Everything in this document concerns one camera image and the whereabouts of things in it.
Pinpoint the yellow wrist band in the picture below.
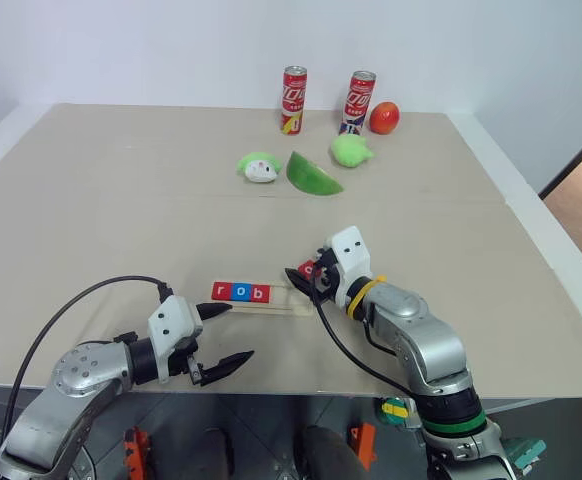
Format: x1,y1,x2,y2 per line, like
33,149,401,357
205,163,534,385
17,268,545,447
346,274,388,319

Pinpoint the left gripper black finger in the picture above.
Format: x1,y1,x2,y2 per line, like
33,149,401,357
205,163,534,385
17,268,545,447
199,350,257,388
195,302,234,324

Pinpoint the teal plastic part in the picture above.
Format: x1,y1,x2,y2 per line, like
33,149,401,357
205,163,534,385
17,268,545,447
501,436,548,472

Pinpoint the green plush toy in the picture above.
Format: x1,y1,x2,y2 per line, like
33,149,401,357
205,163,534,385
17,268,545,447
328,133,376,168

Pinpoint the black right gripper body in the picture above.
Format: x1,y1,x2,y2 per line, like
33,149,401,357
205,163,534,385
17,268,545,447
311,251,347,304

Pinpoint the green plush with white face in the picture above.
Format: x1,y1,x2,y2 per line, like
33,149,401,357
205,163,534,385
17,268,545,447
235,151,280,185

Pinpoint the red tomato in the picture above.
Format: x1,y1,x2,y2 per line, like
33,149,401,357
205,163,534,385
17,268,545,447
367,100,402,137

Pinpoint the red soda can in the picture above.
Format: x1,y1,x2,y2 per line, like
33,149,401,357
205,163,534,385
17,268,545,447
280,65,309,138
338,70,378,137

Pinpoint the tan cardboard table cover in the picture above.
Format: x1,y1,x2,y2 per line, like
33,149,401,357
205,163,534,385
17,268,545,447
0,102,582,400

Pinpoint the green yellow plastic part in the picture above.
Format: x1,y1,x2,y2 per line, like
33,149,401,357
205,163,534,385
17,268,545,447
378,396,411,427

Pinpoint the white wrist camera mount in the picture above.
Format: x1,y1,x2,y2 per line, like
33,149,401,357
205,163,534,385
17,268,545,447
320,225,375,309
146,295,205,384

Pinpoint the orange black clamp tool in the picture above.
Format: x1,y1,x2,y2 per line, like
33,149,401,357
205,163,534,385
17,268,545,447
122,426,153,480
348,422,377,472

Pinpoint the long wooden tray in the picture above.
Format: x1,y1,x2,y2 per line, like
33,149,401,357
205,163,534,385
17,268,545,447
209,280,318,318

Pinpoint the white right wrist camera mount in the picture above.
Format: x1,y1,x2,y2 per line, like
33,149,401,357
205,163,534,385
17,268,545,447
320,225,375,309

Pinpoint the green melon wedge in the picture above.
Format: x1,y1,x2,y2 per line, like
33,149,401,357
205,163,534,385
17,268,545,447
285,150,346,197

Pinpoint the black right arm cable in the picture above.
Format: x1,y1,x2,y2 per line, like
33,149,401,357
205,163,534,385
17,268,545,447
312,298,422,404

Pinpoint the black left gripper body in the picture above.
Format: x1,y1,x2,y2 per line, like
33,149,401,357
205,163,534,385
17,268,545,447
168,335,206,385

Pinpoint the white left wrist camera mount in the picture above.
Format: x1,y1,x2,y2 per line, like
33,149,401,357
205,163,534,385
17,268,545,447
146,295,205,384

